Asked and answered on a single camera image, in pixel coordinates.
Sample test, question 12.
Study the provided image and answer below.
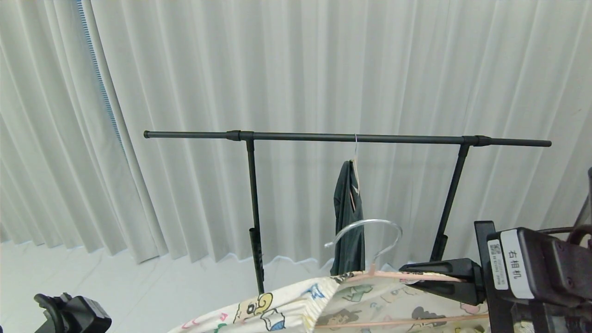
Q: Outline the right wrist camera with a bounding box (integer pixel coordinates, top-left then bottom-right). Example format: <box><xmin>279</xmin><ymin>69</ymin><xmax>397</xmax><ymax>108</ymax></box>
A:
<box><xmin>487</xmin><ymin>227</ymin><xmax>592</xmax><ymax>307</ymax></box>

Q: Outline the black clothes rack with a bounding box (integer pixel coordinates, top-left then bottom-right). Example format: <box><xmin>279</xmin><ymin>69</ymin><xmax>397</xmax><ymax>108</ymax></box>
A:
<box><xmin>143</xmin><ymin>130</ymin><xmax>552</xmax><ymax>294</ymax></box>

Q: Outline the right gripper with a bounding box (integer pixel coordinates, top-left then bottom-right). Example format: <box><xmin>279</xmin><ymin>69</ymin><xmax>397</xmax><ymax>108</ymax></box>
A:
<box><xmin>399</xmin><ymin>221</ymin><xmax>592</xmax><ymax>333</ymax></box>

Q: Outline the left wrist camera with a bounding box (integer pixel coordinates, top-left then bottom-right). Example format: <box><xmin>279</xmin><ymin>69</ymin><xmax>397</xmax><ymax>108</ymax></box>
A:
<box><xmin>55</xmin><ymin>296</ymin><xmax>112</xmax><ymax>333</ymax></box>

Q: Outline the black cable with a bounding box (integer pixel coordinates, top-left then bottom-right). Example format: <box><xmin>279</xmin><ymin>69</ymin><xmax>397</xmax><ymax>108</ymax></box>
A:
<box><xmin>34</xmin><ymin>292</ymin><xmax>70</xmax><ymax>333</ymax></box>
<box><xmin>536</xmin><ymin>167</ymin><xmax>592</xmax><ymax>246</ymax></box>

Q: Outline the pink clothes hanger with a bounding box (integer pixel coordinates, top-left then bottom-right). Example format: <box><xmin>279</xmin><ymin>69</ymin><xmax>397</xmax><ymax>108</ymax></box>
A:
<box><xmin>349</xmin><ymin>134</ymin><xmax>361</xmax><ymax>211</ymax></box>
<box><xmin>314</xmin><ymin>219</ymin><xmax>492</xmax><ymax>330</ymax></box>

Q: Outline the dark grey long-sleeved shirt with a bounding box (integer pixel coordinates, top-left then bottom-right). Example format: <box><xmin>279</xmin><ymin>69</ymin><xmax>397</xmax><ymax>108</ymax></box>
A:
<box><xmin>330</xmin><ymin>160</ymin><xmax>366</xmax><ymax>277</ymax></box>

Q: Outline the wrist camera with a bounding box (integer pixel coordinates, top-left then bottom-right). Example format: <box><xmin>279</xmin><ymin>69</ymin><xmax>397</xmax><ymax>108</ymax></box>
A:
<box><xmin>487</xmin><ymin>227</ymin><xmax>592</xmax><ymax>307</ymax></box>
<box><xmin>55</xmin><ymin>296</ymin><xmax>112</xmax><ymax>333</ymax></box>

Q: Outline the cream printed garment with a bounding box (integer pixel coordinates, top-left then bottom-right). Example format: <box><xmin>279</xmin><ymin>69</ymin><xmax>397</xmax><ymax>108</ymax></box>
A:
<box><xmin>167</xmin><ymin>273</ymin><xmax>525</xmax><ymax>333</ymax></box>

